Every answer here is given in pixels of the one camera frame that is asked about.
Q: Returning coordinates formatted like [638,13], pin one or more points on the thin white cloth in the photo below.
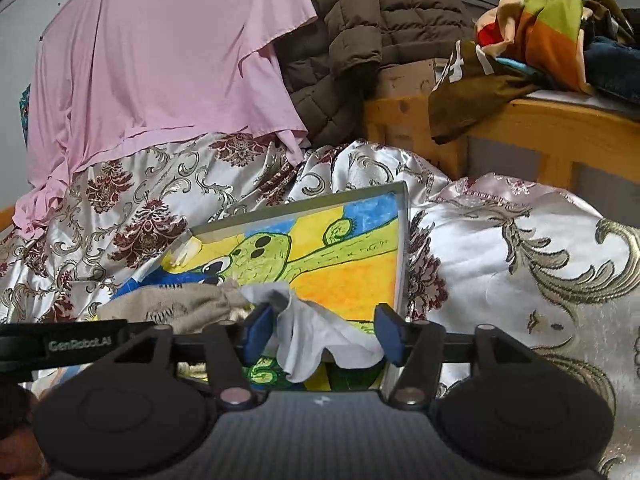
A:
[310,335]

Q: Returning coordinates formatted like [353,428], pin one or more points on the beige knitted cloth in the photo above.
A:
[175,305]

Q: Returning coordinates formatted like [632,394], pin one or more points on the grey shallow cardboard box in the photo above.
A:
[340,270]

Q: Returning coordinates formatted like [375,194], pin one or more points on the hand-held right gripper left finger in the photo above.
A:
[257,337]

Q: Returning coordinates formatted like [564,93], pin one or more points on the floral satin blanket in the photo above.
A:
[500,240]

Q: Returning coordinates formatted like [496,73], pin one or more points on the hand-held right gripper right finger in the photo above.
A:
[390,337]

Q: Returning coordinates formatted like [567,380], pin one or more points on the brown quilted jacket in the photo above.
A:
[380,10]

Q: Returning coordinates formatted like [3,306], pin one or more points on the plain cardboard box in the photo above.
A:
[405,77]

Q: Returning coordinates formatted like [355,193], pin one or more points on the wooden bed frame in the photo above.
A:
[525,130]

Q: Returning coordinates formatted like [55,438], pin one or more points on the multicoloured patchwork cloth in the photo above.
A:
[550,20]

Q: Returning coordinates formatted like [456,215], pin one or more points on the pink shirt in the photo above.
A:
[150,60]

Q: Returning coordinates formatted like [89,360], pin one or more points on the dark blue cloth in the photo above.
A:
[612,67]

